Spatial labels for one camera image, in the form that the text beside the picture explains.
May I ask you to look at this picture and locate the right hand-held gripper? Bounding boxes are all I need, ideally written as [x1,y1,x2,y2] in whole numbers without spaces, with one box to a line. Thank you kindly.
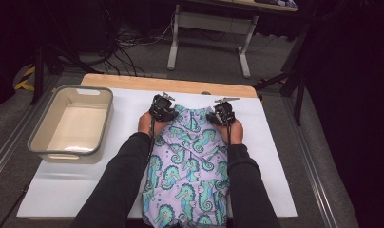
[205,97,240,127]

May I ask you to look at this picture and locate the person's left hand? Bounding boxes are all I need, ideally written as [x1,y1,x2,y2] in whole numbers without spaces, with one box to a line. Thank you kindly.
[137,111,169,138]

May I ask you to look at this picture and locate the seahorse print swimsuit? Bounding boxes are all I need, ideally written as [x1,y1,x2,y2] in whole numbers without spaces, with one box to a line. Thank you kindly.
[142,104,232,228]

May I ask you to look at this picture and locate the wooden table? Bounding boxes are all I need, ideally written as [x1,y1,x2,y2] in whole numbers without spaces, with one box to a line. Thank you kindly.
[80,73,259,99]

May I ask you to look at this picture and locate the white metal table frame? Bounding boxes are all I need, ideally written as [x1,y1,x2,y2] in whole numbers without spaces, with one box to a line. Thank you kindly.
[165,0,298,80]

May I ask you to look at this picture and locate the black floor cables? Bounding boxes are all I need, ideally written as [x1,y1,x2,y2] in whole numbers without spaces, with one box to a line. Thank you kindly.
[98,12,175,77]

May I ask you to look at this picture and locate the yellow black hazard tape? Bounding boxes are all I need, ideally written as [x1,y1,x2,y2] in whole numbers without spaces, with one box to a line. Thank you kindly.
[14,65,36,92]

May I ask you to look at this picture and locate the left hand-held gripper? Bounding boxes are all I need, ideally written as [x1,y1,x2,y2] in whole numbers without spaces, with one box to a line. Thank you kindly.
[148,92,181,123]

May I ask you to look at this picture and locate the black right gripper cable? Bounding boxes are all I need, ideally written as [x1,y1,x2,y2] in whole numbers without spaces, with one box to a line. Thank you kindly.
[225,124,233,146]

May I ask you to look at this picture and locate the metal floor rail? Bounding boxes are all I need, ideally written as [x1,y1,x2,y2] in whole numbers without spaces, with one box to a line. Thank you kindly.
[281,94,340,228]
[0,75,60,188]

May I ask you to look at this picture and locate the patterned cloth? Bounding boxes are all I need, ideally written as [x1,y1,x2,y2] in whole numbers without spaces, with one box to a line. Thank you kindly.
[253,0,298,9]

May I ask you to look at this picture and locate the black metal stand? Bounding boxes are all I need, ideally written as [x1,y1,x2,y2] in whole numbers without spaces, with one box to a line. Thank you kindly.
[255,25,310,126]

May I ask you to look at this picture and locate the beige plastic basin grey rim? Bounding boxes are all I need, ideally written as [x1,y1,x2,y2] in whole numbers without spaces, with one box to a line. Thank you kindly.
[27,85,114,165]

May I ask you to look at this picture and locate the black tripod stand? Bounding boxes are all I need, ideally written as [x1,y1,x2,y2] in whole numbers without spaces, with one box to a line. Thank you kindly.
[29,41,103,105]

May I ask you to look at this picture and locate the person's right hand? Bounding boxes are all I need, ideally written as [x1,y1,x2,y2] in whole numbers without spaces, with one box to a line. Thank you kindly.
[217,119,244,146]

